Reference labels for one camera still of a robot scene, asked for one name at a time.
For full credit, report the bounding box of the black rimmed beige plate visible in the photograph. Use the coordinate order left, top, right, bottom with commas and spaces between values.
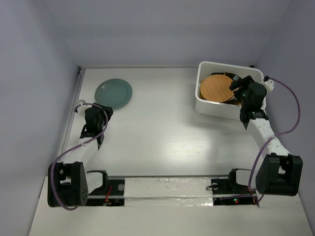
211, 72, 241, 106

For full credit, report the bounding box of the teal round ceramic plate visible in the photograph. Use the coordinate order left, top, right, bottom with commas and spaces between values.
94, 79, 133, 110

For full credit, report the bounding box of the round orange woven basket plate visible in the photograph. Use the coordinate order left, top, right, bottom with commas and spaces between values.
200, 75, 233, 103

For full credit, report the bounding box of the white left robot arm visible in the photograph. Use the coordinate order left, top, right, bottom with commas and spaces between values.
47, 103, 113, 210

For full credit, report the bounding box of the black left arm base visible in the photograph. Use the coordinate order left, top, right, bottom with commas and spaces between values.
86, 170, 125, 207

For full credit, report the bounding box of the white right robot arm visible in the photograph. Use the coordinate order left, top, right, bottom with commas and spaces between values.
96, 77, 288, 177

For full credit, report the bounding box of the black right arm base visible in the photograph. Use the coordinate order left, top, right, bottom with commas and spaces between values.
206, 168, 258, 206

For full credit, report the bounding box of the white plastic bin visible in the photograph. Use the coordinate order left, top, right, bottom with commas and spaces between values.
195, 61, 263, 120

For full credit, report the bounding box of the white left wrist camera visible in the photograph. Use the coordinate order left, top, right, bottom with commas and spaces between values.
74, 99, 91, 117

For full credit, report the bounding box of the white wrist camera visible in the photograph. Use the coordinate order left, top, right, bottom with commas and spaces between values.
74, 99, 91, 117
262, 76, 275, 92

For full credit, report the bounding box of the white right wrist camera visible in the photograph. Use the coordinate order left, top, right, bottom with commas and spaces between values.
262, 76, 275, 92

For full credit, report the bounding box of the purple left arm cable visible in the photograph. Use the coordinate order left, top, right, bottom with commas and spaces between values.
50, 103, 109, 211

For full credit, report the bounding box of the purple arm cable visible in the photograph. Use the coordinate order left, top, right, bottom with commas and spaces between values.
50, 103, 109, 211
248, 76, 301, 206

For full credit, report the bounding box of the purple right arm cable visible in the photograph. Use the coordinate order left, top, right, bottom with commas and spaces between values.
248, 76, 301, 206

